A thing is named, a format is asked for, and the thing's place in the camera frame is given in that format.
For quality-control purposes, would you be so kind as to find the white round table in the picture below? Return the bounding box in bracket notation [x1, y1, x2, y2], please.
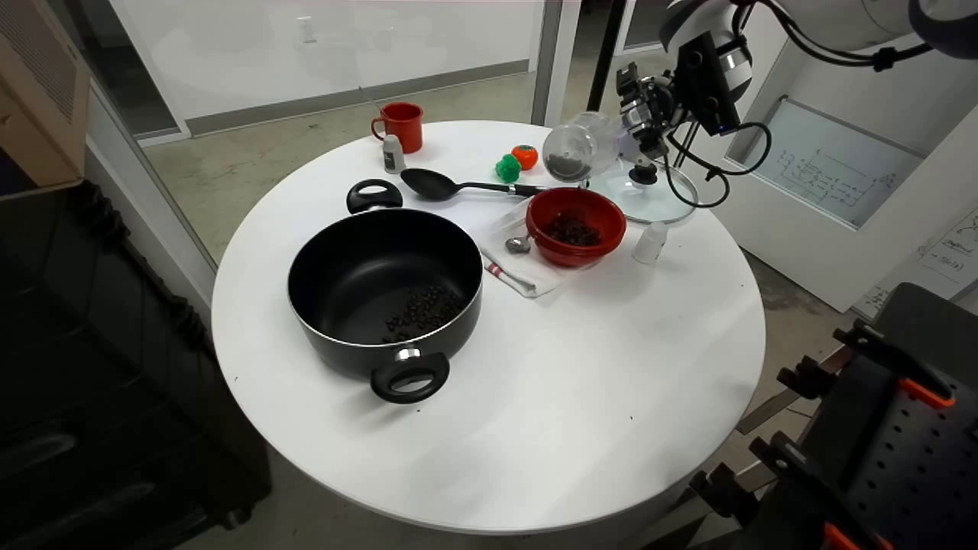
[212, 137, 766, 535]

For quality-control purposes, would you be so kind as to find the black orange clamp rear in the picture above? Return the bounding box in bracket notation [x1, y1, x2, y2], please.
[777, 325, 956, 412]

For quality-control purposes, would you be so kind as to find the green toy vegetable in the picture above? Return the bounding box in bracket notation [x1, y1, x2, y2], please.
[494, 152, 520, 185]

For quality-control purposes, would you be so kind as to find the small metal spoon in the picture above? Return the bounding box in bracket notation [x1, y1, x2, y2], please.
[479, 239, 537, 299]

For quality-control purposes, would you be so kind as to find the orange toy tomato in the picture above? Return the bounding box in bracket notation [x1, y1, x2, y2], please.
[510, 145, 537, 172]

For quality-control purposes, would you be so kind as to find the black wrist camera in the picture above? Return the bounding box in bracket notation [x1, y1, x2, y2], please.
[677, 35, 741, 134]

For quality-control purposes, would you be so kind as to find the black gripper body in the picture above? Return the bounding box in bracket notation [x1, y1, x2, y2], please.
[651, 79, 686, 130]

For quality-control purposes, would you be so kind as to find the black breadboard mounting plate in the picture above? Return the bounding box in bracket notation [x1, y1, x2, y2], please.
[738, 283, 978, 550]

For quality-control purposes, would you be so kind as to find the red bowl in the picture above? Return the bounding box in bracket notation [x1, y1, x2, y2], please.
[525, 188, 627, 269]

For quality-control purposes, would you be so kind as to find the black tripod stand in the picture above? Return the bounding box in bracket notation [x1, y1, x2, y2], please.
[587, 0, 630, 114]

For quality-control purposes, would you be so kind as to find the black ladle spoon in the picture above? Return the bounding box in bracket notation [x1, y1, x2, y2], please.
[400, 168, 536, 202]

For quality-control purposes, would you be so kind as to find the black orange clamp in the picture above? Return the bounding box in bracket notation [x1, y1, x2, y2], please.
[691, 435, 896, 550]
[777, 325, 956, 412]

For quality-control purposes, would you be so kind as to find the black orange clamp front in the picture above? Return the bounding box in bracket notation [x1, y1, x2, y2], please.
[691, 435, 896, 550]

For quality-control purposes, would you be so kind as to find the grey salt shaker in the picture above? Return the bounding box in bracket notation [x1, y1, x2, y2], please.
[383, 137, 408, 176]

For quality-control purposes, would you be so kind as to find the black cooking pot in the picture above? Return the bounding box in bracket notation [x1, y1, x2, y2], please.
[288, 181, 482, 404]

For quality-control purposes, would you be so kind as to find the red cup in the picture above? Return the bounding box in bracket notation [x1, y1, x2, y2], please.
[369, 102, 425, 152]

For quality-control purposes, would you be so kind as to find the glass pot lid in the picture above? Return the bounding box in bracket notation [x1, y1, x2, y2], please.
[591, 163, 698, 223]

